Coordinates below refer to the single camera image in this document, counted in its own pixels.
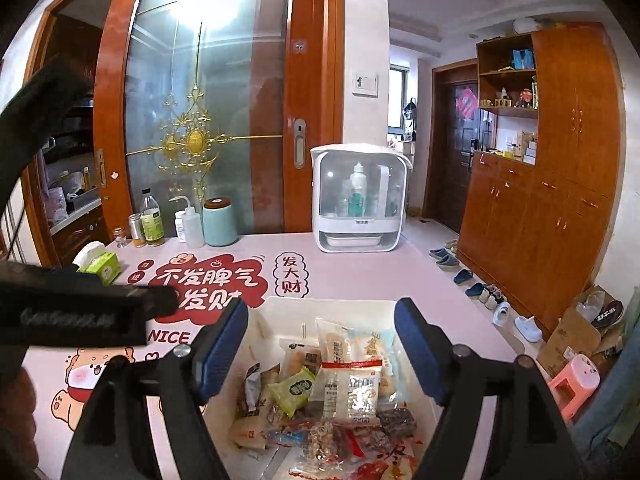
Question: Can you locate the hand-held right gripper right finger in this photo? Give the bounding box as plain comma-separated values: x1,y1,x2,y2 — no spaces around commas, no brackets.
394,297,586,480

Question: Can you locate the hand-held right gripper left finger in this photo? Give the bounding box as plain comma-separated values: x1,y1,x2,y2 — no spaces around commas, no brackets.
60,299,250,480

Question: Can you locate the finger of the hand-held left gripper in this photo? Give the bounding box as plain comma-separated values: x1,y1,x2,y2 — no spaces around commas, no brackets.
125,284,180,324
0,57,97,261

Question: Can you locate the white plastic bin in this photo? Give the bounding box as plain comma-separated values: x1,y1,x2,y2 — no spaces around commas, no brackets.
202,296,453,480

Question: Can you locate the red-white snack packet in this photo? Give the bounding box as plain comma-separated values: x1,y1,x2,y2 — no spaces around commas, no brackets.
310,360,385,426

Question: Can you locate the brown cake packet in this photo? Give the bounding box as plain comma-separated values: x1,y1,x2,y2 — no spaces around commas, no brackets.
279,340,321,381

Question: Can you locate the green snack packet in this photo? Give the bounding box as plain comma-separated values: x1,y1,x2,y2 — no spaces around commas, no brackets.
268,366,316,418

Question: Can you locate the beige label snack packet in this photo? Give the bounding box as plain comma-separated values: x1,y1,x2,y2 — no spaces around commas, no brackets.
315,317,353,363

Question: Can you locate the blue snack packet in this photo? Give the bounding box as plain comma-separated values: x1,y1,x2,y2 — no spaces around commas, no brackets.
267,430,306,451

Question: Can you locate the nut bar packet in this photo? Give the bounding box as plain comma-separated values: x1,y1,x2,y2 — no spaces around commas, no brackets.
300,420,341,461

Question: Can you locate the green tissue box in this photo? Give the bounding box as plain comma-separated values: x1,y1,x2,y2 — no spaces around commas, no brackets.
72,241,123,286

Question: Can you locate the glass bottle green label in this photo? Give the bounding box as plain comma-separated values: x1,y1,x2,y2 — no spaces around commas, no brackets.
140,188,166,247

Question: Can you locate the white wash bottle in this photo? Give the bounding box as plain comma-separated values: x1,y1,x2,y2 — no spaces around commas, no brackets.
169,195,205,249

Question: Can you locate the row of shoes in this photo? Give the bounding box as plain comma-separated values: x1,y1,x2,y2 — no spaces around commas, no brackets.
428,239,543,343

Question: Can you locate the teal canister brown lid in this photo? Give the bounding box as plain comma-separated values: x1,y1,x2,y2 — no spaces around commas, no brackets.
202,197,238,247

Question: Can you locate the cardboard box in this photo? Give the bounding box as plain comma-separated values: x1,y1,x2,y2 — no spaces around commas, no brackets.
537,285,626,376

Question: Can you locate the pink plastic stool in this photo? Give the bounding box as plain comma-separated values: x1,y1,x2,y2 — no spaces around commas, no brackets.
547,354,601,423

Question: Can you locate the white bottle teal label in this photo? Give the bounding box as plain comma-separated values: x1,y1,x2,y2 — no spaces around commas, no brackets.
349,162,368,216

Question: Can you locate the white countertop storage cabinet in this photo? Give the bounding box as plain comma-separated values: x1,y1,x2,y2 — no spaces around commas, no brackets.
310,144,413,254

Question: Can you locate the glass sliding door gold ornament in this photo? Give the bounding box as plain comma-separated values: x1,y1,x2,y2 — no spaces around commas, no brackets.
92,0,346,241

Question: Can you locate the dark entrance door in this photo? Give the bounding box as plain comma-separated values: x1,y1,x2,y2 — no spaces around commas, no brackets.
432,60,483,233

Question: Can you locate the black round bowl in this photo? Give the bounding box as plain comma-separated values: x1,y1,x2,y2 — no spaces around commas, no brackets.
592,300,625,328

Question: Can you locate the grey-blue cloth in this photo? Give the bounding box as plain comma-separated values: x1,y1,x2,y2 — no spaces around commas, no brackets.
575,350,640,480

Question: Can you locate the hanging dark bag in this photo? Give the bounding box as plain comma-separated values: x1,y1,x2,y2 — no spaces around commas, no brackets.
402,100,418,141

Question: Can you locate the pink paper door decoration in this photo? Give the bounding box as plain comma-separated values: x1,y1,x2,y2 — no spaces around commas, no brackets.
456,87,481,121

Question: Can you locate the wooden wall cabinet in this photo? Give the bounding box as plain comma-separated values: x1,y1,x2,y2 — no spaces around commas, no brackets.
457,22,626,333

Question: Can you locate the white wall switch panel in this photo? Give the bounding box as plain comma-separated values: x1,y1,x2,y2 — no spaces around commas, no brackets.
351,71,379,96

